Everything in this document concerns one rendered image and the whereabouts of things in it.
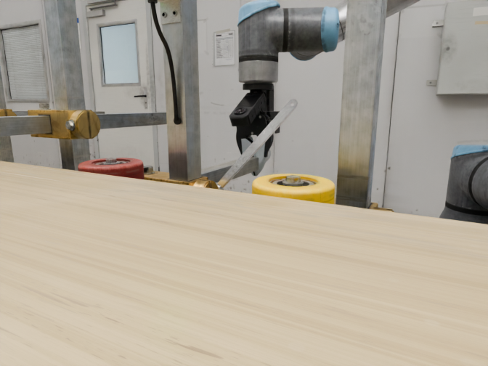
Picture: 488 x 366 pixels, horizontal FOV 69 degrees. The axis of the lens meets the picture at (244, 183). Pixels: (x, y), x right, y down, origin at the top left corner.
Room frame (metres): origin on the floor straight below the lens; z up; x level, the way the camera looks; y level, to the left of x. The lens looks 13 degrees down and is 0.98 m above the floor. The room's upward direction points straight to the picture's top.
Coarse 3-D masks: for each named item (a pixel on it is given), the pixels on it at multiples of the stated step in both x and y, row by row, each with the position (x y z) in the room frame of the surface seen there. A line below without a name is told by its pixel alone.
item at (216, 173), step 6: (228, 162) 0.74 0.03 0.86; (234, 162) 0.74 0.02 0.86; (252, 162) 0.78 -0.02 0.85; (258, 162) 0.81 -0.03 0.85; (204, 168) 0.66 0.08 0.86; (210, 168) 0.66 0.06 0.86; (216, 168) 0.66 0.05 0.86; (222, 168) 0.67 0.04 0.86; (228, 168) 0.69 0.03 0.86; (246, 168) 0.76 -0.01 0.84; (252, 168) 0.78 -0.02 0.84; (258, 168) 0.81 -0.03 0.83; (204, 174) 0.61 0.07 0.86; (210, 174) 0.63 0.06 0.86; (216, 174) 0.65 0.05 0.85; (222, 174) 0.67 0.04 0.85; (240, 174) 0.73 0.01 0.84; (216, 180) 0.65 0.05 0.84
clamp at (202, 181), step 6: (150, 174) 0.55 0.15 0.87; (156, 174) 0.55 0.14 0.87; (162, 174) 0.55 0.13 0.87; (168, 174) 0.55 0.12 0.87; (150, 180) 0.53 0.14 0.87; (156, 180) 0.52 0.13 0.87; (162, 180) 0.52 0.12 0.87; (168, 180) 0.51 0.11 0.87; (174, 180) 0.51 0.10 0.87; (180, 180) 0.51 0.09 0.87; (192, 180) 0.51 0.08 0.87; (198, 180) 0.51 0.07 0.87; (204, 180) 0.51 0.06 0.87; (210, 180) 0.51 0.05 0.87; (198, 186) 0.50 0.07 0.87; (204, 186) 0.49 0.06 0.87; (210, 186) 0.51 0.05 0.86; (216, 186) 0.52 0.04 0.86
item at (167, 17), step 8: (152, 0) 0.47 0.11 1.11; (160, 0) 0.51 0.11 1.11; (168, 0) 0.51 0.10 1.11; (176, 0) 0.50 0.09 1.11; (152, 8) 0.48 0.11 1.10; (160, 8) 0.52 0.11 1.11; (168, 8) 0.51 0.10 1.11; (176, 8) 0.50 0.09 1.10; (152, 16) 0.48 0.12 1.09; (160, 16) 0.52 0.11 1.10; (168, 16) 0.51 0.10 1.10; (176, 16) 0.50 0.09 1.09; (160, 32) 0.49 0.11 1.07; (168, 48) 0.50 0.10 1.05; (168, 56) 0.50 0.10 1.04; (176, 96) 0.51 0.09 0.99; (176, 104) 0.50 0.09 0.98; (176, 112) 0.50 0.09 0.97; (176, 120) 0.50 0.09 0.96
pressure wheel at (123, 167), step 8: (88, 160) 0.46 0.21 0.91; (96, 160) 0.46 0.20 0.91; (104, 160) 0.47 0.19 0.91; (112, 160) 0.45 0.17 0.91; (120, 160) 0.48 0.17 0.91; (128, 160) 0.47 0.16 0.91; (136, 160) 0.46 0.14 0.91; (80, 168) 0.43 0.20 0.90; (88, 168) 0.42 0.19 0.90; (96, 168) 0.41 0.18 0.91; (104, 168) 0.42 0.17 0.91; (112, 168) 0.42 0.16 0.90; (120, 168) 0.42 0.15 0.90; (128, 168) 0.43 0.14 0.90; (136, 168) 0.44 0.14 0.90; (128, 176) 0.43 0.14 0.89; (136, 176) 0.44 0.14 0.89; (144, 176) 0.46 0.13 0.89
